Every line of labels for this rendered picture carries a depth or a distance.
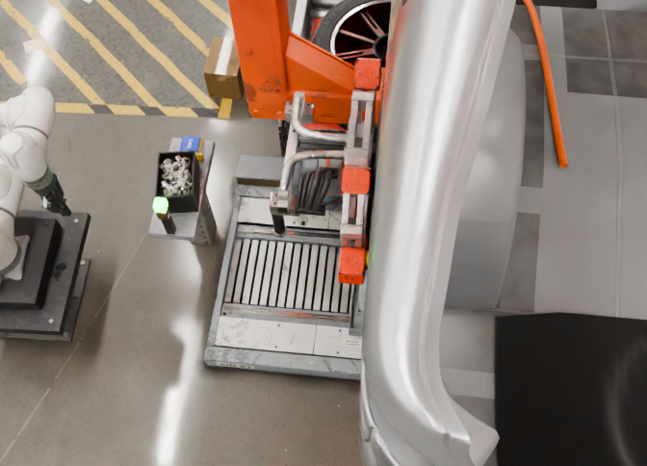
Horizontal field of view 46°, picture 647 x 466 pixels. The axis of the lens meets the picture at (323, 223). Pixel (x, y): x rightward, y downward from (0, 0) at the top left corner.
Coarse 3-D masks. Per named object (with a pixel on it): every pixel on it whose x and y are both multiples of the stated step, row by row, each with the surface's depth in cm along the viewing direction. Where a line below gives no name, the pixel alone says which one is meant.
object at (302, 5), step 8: (304, 0) 339; (296, 8) 337; (304, 8) 337; (296, 16) 334; (304, 16) 334; (296, 24) 332; (304, 24) 343; (296, 32) 330; (304, 32) 345; (280, 120) 312; (280, 128) 313
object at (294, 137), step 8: (304, 96) 240; (296, 136) 231; (288, 144) 230; (296, 144) 230; (288, 152) 229; (296, 152) 229; (280, 200) 221; (288, 200) 221; (280, 208) 220; (288, 208) 222
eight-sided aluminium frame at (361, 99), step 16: (352, 96) 220; (368, 96) 220; (352, 112) 218; (368, 112) 218; (352, 128) 215; (368, 128) 215; (352, 144) 212; (368, 144) 212; (352, 160) 211; (368, 160) 211; (352, 208) 260; (352, 224) 216; (352, 240) 253
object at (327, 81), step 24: (288, 48) 265; (312, 48) 272; (288, 72) 270; (312, 72) 268; (336, 72) 274; (384, 72) 281; (288, 96) 278; (312, 96) 277; (336, 96) 276; (336, 120) 288
